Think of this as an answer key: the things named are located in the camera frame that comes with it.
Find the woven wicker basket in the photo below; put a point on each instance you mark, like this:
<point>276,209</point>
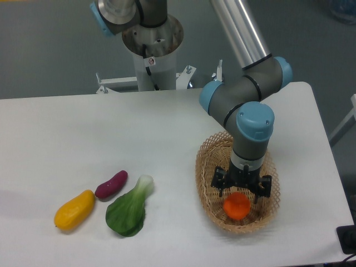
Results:
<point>215,151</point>

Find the white frame at right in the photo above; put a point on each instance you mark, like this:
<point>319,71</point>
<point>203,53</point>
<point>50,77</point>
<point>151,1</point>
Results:
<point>344,126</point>

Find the orange fruit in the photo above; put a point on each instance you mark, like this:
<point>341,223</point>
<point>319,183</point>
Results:
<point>237,206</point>

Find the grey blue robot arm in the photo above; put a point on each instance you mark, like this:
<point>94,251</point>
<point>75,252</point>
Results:
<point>238,108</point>

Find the black box at edge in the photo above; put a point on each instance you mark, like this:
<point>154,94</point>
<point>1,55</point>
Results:
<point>346,236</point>

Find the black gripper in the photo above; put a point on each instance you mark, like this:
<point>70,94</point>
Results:
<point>244,178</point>

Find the purple sweet potato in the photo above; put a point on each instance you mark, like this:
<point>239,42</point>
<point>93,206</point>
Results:
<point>112,186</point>

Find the green bok choy leaf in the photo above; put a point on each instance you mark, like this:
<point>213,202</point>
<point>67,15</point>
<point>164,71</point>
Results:
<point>126,214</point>

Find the yellow mango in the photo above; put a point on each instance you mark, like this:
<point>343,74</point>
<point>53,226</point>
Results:
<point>74,212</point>

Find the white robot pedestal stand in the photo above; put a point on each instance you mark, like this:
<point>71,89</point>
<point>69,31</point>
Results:
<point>154,52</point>

